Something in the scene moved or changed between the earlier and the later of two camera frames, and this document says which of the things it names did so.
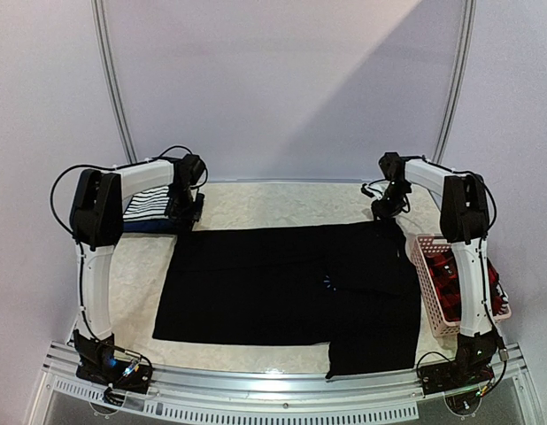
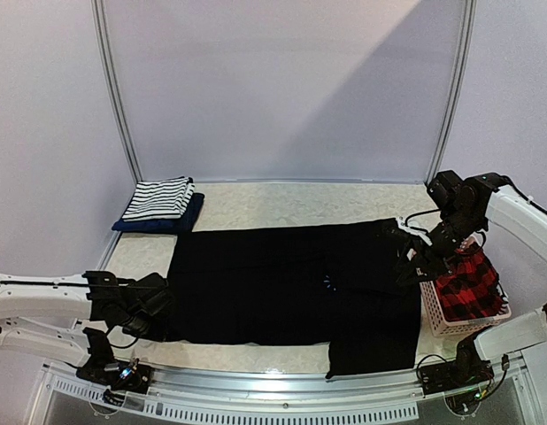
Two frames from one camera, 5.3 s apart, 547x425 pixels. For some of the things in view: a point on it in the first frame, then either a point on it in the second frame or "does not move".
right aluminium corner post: x=470 y=17 does not move
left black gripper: x=194 y=215 → x=159 y=332
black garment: x=350 y=286 does not move
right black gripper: x=384 y=209 → x=417 y=264
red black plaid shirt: x=444 y=275 does not move
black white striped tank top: x=150 y=204 does not move
